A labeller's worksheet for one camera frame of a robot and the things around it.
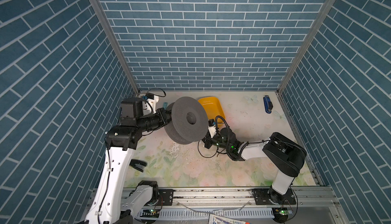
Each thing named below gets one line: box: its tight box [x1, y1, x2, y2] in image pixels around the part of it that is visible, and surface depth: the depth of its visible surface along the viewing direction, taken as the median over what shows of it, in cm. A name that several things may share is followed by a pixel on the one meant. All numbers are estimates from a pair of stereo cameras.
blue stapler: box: [263, 95, 273, 114], surface depth 110 cm
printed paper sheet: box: [208, 213, 246, 224], surface depth 69 cm
